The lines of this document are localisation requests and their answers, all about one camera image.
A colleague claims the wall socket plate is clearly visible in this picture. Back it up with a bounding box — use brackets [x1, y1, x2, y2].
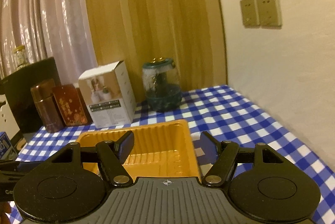
[240, 0, 260, 28]
[256, 0, 282, 27]

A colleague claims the wooden wall panel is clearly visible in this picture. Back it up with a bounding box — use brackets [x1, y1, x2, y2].
[86, 0, 227, 102]

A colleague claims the blue milk carton box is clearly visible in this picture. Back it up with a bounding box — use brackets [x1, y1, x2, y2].
[0, 132, 17, 160]

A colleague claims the orange plastic tray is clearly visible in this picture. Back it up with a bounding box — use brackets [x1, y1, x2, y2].
[77, 120, 201, 179]

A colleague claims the white humidifier product box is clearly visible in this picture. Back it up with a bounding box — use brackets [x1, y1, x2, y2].
[78, 61, 136, 129]

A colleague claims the pink sheer curtain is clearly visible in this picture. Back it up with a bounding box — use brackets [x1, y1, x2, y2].
[1, 0, 97, 84]

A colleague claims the brown cylindrical tin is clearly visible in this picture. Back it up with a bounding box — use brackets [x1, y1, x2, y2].
[31, 79, 64, 133]

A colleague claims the red festive gift box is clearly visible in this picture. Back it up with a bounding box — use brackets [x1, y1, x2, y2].
[52, 84, 93, 126]

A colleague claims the black box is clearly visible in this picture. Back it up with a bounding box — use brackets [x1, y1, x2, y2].
[1, 57, 61, 133]

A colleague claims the left wall socket plate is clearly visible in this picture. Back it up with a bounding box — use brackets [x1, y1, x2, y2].
[240, 0, 260, 28]

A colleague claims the blue white checkered tablecloth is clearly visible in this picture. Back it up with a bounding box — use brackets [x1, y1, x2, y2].
[4, 84, 335, 224]

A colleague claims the green glass humidifier jar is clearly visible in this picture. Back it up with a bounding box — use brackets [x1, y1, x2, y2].
[142, 58, 182, 112]

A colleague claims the white chair back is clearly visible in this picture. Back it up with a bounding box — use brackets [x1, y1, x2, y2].
[0, 98, 20, 140]

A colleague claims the small glass jar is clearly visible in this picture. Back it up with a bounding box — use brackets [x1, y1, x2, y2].
[13, 45, 30, 70]

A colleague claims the person's left hand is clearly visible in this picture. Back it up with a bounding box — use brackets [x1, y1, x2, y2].
[0, 201, 12, 218]

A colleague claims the right wall socket plate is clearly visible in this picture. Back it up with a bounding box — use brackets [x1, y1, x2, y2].
[256, 0, 282, 27]

